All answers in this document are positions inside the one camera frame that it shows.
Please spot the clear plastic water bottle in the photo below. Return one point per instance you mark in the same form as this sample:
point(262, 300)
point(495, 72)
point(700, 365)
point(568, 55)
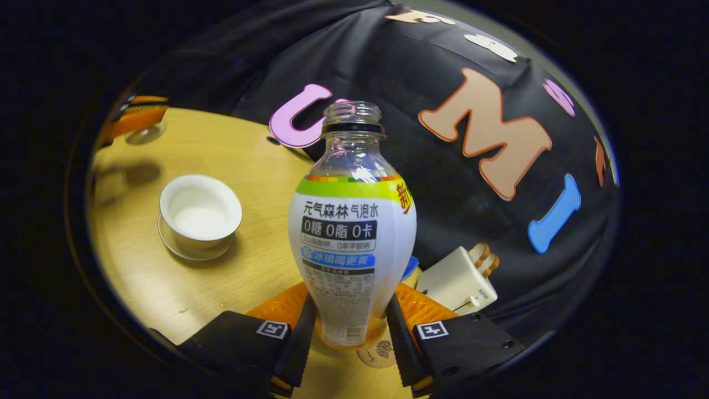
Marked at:
point(352, 233)

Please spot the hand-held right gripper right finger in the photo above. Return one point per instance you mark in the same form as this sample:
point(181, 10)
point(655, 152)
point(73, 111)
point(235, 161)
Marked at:
point(401, 343)

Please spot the white toaster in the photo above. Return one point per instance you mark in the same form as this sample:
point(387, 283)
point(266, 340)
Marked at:
point(454, 280)

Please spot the cream ceramic saucer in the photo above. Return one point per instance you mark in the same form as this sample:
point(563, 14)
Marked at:
point(191, 254)

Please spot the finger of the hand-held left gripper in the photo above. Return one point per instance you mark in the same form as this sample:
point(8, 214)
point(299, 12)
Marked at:
point(141, 119)
point(147, 100)

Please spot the black backdrop cloth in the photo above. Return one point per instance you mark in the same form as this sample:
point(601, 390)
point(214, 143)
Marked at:
point(421, 61)

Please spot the blue folded towel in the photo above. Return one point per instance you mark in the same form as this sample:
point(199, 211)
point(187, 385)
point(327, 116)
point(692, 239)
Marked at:
point(411, 267)

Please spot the cream teacup lid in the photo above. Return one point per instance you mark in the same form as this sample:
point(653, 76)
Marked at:
point(145, 136)

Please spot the round cork coaster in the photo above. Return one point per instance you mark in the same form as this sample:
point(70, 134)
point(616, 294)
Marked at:
point(379, 352)

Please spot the cream ceramic teacup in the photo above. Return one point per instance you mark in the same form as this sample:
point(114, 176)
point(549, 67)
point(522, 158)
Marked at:
point(199, 213)

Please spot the toast bread slice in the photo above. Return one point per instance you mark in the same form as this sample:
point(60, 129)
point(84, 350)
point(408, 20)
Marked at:
point(492, 265)
point(479, 254)

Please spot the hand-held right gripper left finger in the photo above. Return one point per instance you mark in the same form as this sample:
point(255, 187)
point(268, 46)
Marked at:
point(299, 338)

